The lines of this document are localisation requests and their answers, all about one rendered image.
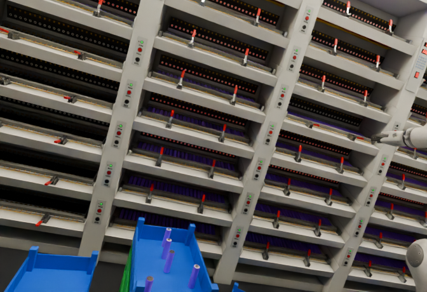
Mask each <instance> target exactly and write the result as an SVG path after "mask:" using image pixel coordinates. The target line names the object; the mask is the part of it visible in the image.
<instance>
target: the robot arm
mask: <svg viewBox="0 0 427 292"><path fill-rule="evenodd" d="M382 134H383V135H382ZM382 134H376V135H372V137H371V142H377V143H385V144H388V145H392V146H394V147H405V146H408V147H411V148H427V123H426V124H425V125H424V126H423V127H418V128H415V127H413V128H409V129H407V130H405V131H385V132H382ZM406 262H407V265H408V268H409V270H410V272H411V274H412V277H413V280H414V283H415V286H416V292H427V239H419V240H416V241H414V242H413V243H412V244H411V245H410V246H409V248H408V250H407V252H406Z"/></svg>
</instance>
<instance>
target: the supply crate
mask: <svg viewBox="0 0 427 292"><path fill-rule="evenodd" d="M144 221H145V220H144V218H142V217H139V219H138V221H137V226H136V228H135V233H134V235H133V244H132V263H131V273H130V292H144V290H145V286H146V277H147V276H152V277H154V281H153V284H152V288H151V292H219V288H218V285H217V284H212V283H211V281H210V278H209V275H208V272H207V268H206V266H205V263H204V261H203V257H202V255H201V251H200V248H199V246H198V243H197V240H196V237H195V234H194V231H195V228H196V226H195V224H192V223H190V224H189V228H188V230H186V229H176V228H171V233H170V237H169V238H170V239H171V240H172V242H171V245H170V249H169V250H171V249H172V250H174V251H175V254H174V258H173V261H172V265H171V268H170V271H169V273H165V272H164V271H163V269H164V267H165V263H166V260H163V259H162V258H161V255H162V252H163V247H162V246H161V245H162V242H163V238H164V235H165V231H166V228H169V227H159V226H154V225H144ZM195 264H197V265H199V266H200V270H199V272H198V276H197V279H196V282H195V285H194V288H193V289H190V288H188V283H189V280H190V276H191V273H192V270H193V267H194V265H195Z"/></svg>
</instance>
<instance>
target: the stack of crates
mask: <svg viewBox="0 0 427 292"><path fill-rule="evenodd" d="M38 249H39V246H32V247H31V248H30V250H29V254H28V257H27V258H26V259H25V261H24V262H23V264H22V266H21V267H20V268H19V270H18V272H17V273H16V274H15V276H14V278H13V279H12V280H11V282H10V283H9V285H8V287H7V288H6V289H5V291H4V292H89V290H90V285H91V282H92V277H93V273H94V270H95V266H96V262H97V257H98V252H99V251H92V254H91V257H85V256H68V255H50V254H41V253H37V252H38Z"/></svg>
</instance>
